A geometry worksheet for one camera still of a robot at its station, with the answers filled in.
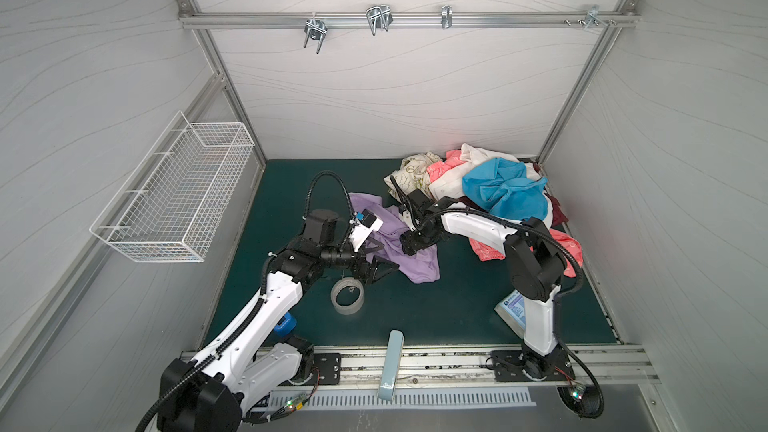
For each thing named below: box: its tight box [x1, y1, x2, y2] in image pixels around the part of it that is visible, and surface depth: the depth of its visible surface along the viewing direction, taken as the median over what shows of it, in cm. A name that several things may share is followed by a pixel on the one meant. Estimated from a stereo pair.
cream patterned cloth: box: [383, 152, 443, 200], surface depth 100 cm
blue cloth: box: [462, 158, 549, 221], surface depth 91 cm
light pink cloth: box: [426, 150, 467, 183], surface depth 109 cm
